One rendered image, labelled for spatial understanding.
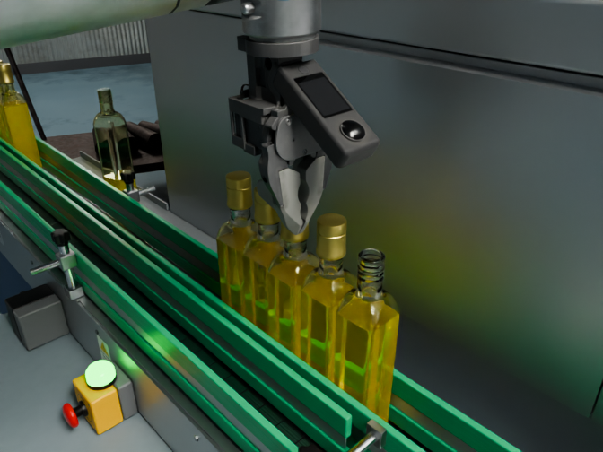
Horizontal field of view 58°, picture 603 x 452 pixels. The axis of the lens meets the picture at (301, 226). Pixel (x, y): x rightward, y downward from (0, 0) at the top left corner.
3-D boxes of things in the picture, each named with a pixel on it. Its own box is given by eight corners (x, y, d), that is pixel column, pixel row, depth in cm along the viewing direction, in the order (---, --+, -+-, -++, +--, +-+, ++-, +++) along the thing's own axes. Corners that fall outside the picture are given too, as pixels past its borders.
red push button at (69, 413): (90, 404, 83) (68, 416, 81) (94, 422, 85) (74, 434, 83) (79, 390, 85) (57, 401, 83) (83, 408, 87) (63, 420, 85)
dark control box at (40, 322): (71, 334, 106) (61, 299, 102) (29, 353, 101) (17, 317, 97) (54, 316, 112) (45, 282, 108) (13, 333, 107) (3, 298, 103)
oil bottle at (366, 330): (389, 426, 70) (405, 291, 60) (362, 451, 67) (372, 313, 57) (357, 402, 74) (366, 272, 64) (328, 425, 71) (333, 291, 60)
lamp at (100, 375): (121, 380, 85) (118, 366, 84) (94, 395, 82) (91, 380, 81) (109, 366, 88) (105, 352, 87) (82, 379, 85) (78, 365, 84)
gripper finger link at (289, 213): (272, 219, 64) (267, 145, 60) (304, 237, 60) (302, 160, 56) (250, 228, 63) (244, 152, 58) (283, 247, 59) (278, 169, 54)
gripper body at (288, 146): (284, 134, 63) (280, 25, 57) (336, 153, 57) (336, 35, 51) (230, 151, 59) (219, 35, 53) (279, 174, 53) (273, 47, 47)
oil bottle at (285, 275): (323, 379, 78) (327, 253, 68) (294, 400, 74) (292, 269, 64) (297, 360, 81) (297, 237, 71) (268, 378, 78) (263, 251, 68)
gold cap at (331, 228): (350, 248, 64) (352, 215, 62) (339, 263, 61) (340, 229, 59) (322, 242, 65) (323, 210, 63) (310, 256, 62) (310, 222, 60)
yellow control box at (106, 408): (139, 414, 89) (133, 380, 85) (96, 439, 84) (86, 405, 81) (119, 391, 93) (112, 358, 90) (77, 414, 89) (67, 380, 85)
